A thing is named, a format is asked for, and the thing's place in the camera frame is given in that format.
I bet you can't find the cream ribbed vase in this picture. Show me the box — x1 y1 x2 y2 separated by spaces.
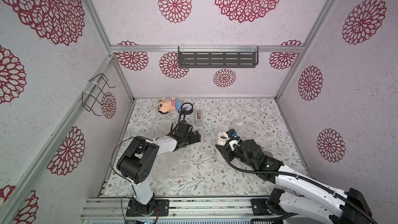
216 132 229 146

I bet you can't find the bubble wrap sheet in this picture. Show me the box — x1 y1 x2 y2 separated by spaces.
229 120 250 135
125 120 202 180

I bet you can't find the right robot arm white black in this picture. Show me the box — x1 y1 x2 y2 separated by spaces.
216 129 376 224

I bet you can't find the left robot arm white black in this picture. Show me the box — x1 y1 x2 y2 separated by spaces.
116 121 201 205

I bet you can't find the black alarm clock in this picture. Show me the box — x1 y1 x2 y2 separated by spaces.
179 103 194 115

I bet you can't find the plush boy doll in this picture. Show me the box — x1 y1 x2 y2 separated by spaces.
157 97 182 114

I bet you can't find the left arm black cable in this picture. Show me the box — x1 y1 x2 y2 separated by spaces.
110 111 187 224

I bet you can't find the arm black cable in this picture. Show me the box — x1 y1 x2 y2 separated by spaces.
222 136 378 224
110 111 187 224

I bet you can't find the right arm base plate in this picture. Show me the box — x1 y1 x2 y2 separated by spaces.
251 198 287 216

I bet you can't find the dark grey wall shelf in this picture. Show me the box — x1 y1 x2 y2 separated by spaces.
177 46 259 68

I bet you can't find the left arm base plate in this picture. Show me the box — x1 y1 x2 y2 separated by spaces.
126 198 170 217

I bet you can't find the black wire wall rack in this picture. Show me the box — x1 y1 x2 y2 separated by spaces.
81 73 115 117

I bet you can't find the aluminium rail base frame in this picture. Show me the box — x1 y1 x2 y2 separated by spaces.
80 197 275 224

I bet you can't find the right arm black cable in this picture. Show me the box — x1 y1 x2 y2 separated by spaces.
222 136 378 224

